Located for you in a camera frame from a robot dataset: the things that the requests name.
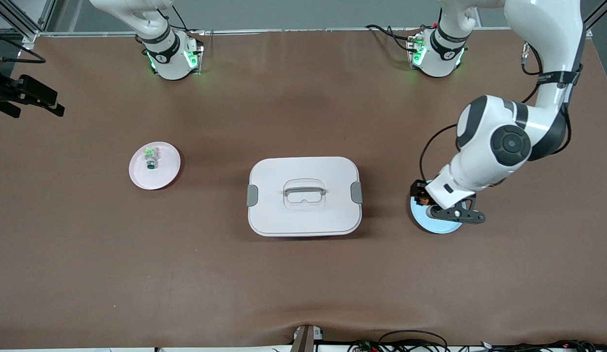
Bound clear box lid handle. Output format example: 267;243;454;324
282;178;327;209

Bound black right base cable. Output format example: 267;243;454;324
157;4;189;33

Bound aluminium frame profile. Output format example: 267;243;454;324
583;0;607;35
0;0;57;50

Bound black left base cables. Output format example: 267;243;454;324
365;24;422;54

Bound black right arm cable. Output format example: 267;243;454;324
0;29;46;65

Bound tangled black cable bundle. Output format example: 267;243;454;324
347;338;607;352

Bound black looped floor cable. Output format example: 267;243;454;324
379;330;449;352

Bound white plastic storage box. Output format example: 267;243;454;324
247;156;363;238

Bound light blue round plate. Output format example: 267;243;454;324
410;179;464;235

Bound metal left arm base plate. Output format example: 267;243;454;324
406;33;468;74

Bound pink round plate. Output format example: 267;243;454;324
129;141;181;191

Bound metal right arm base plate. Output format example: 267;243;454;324
146;29;204;77

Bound grey table edge bracket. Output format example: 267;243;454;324
291;325;324;352

